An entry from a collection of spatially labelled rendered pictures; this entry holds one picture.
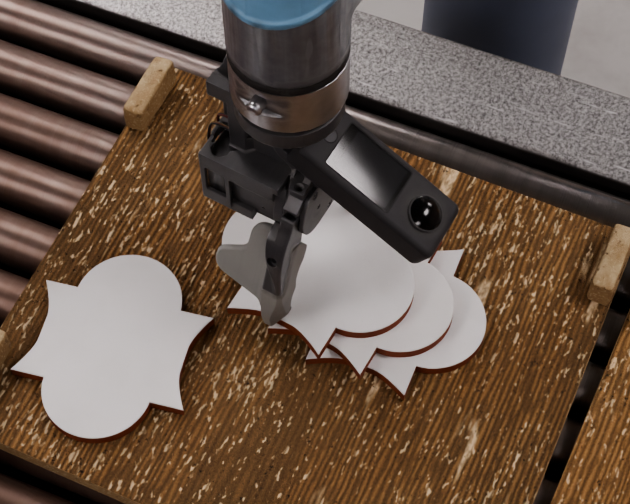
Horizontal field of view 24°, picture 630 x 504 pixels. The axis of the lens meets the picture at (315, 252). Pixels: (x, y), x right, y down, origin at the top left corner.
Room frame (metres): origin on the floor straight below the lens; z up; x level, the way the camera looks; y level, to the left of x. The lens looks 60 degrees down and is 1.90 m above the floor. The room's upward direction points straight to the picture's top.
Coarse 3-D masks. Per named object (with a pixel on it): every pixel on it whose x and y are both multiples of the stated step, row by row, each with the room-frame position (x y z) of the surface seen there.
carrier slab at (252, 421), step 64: (128, 128) 0.67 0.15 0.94; (192, 128) 0.67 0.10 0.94; (128, 192) 0.61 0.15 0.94; (192, 192) 0.61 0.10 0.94; (448, 192) 0.61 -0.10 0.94; (512, 192) 0.61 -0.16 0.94; (64, 256) 0.56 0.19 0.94; (192, 256) 0.56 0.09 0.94; (512, 256) 0.56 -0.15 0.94; (576, 256) 0.56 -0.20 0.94; (256, 320) 0.50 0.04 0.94; (512, 320) 0.50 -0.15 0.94; (576, 320) 0.50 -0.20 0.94; (0, 384) 0.45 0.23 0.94; (192, 384) 0.45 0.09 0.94; (256, 384) 0.45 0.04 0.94; (320, 384) 0.45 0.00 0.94; (384, 384) 0.45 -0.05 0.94; (448, 384) 0.45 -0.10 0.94; (512, 384) 0.45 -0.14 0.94; (576, 384) 0.45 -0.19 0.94; (0, 448) 0.40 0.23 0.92; (64, 448) 0.40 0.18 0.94; (128, 448) 0.40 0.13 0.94; (192, 448) 0.40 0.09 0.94; (256, 448) 0.40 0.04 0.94; (320, 448) 0.40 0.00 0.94; (384, 448) 0.40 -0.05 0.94; (448, 448) 0.40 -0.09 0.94; (512, 448) 0.40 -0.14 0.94
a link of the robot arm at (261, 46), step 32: (224, 0) 0.52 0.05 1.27; (256, 0) 0.51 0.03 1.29; (288, 0) 0.51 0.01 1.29; (320, 0) 0.51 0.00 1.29; (352, 0) 0.53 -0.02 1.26; (224, 32) 0.54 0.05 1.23; (256, 32) 0.51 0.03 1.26; (288, 32) 0.51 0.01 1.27; (320, 32) 0.51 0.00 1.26; (256, 64) 0.51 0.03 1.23; (288, 64) 0.51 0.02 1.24; (320, 64) 0.51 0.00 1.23
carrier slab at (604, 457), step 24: (624, 336) 0.49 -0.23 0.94; (624, 360) 0.47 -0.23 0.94; (600, 384) 0.45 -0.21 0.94; (624, 384) 0.45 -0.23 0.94; (600, 408) 0.43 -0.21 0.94; (624, 408) 0.43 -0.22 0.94; (600, 432) 0.41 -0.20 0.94; (624, 432) 0.41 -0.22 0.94; (576, 456) 0.39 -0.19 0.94; (600, 456) 0.39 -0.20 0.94; (624, 456) 0.39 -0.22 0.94; (576, 480) 0.37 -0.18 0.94; (600, 480) 0.37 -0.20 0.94; (624, 480) 0.37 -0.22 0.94
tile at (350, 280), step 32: (320, 224) 0.57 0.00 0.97; (352, 224) 0.57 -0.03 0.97; (320, 256) 0.54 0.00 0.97; (352, 256) 0.54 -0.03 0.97; (384, 256) 0.54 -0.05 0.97; (320, 288) 0.51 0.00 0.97; (352, 288) 0.51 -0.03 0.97; (384, 288) 0.51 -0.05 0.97; (288, 320) 0.48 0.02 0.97; (320, 320) 0.48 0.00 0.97; (352, 320) 0.48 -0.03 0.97; (384, 320) 0.48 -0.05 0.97; (320, 352) 0.46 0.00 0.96
